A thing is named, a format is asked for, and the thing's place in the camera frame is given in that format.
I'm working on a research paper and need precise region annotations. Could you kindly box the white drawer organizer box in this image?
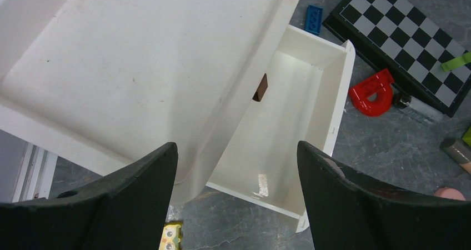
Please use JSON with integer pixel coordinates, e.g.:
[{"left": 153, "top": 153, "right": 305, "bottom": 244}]
[{"left": 1, "top": 0, "right": 355, "bottom": 232}]

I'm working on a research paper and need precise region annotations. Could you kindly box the red lego arch piece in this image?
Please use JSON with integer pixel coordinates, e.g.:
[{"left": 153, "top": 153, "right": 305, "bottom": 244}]
[{"left": 348, "top": 68, "right": 394, "bottom": 117}]

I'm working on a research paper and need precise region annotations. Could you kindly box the green lego plate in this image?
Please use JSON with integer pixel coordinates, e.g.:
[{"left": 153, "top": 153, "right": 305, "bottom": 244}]
[{"left": 440, "top": 52, "right": 471, "bottom": 72}]

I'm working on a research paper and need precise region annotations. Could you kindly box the black grey checkerboard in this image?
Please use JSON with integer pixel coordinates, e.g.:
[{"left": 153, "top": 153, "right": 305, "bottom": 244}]
[{"left": 323, "top": 0, "right": 470, "bottom": 117}]

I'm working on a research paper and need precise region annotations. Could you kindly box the clear vial black cap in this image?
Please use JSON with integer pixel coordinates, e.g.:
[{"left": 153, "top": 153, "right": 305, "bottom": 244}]
[{"left": 392, "top": 93, "right": 444, "bottom": 124}]

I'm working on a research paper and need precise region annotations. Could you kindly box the yellow owl number block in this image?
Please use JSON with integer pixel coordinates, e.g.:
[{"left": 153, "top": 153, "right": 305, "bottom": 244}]
[{"left": 159, "top": 222, "right": 182, "bottom": 250}]

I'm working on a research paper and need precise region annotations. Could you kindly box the concealer tube grey cap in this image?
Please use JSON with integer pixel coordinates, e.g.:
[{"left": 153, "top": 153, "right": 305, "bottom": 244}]
[{"left": 440, "top": 138, "right": 470, "bottom": 174}]

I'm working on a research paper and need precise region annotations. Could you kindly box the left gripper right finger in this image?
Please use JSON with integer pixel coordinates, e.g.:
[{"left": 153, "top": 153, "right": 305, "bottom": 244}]
[{"left": 297, "top": 141, "right": 470, "bottom": 249}]

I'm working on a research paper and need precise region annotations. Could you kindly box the green lego brick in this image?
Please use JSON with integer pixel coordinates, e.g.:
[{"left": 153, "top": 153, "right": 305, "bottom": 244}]
[{"left": 462, "top": 127, "right": 471, "bottom": 147}]

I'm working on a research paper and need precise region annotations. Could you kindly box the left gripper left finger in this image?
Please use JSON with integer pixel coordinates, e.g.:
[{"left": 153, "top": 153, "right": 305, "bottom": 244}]
[{"left": 1, "top": 142, "right": 178, "bottom": 249}]

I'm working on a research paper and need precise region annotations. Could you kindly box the small blue lego brick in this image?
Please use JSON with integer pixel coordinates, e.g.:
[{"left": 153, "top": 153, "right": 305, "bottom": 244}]
[{"left": 304, "top": 5, "right": 323, "bottom": 36}]

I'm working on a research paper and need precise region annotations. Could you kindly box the pink round powder puff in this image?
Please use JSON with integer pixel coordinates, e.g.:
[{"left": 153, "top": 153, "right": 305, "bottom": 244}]
[{"left": 434, "top": 187, "right": 466, "bottom": 201}]

